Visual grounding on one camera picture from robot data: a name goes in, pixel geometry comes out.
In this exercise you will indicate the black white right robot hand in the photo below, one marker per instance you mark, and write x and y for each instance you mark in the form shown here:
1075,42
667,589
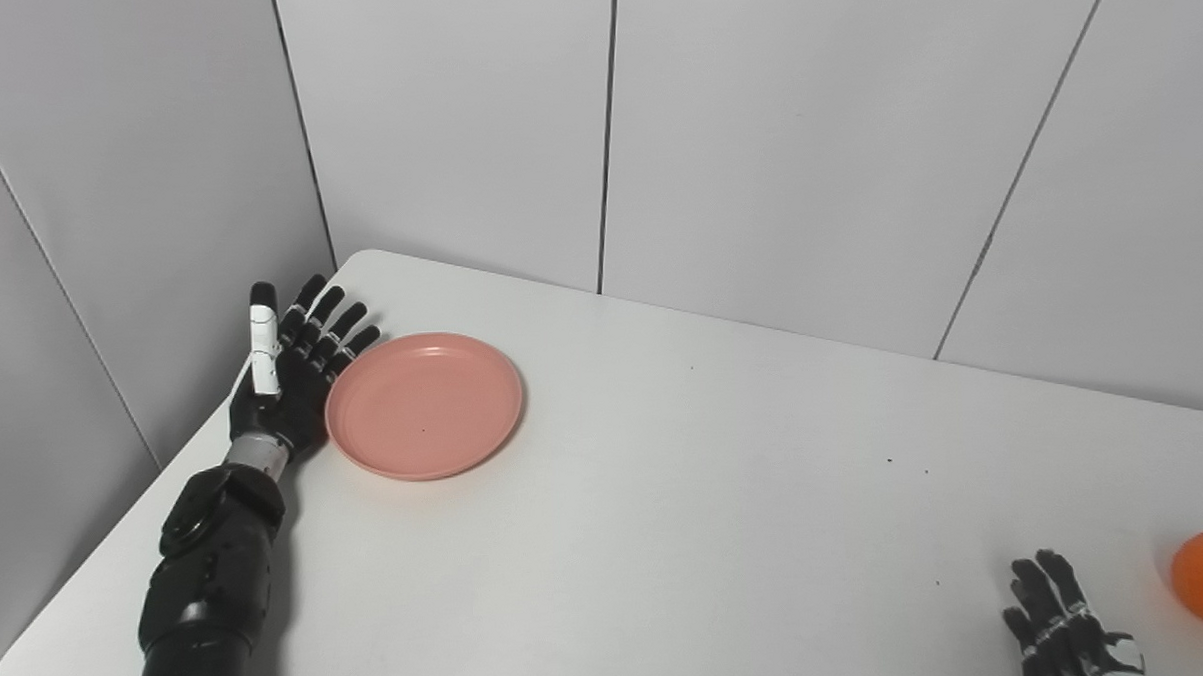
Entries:
1062,637

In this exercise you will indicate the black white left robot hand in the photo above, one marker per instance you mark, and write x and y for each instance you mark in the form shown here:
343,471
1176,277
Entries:
289,404

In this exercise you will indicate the pink round plate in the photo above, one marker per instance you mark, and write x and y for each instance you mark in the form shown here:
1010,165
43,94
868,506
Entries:
424,406

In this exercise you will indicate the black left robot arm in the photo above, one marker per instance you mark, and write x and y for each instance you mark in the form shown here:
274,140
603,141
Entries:
210,582

